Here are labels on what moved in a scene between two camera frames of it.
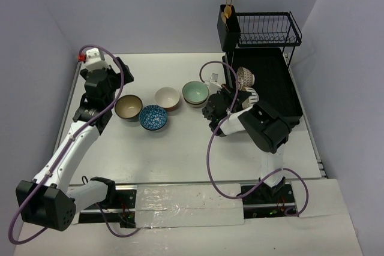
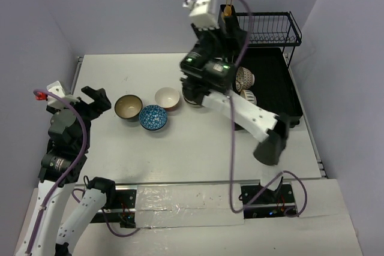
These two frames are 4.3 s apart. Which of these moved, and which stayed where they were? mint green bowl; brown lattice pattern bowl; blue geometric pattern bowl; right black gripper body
Moved: right black gripper body
Stayed: blue geometric pattern bowl; mint green bowl; brown lattice pattern bowl
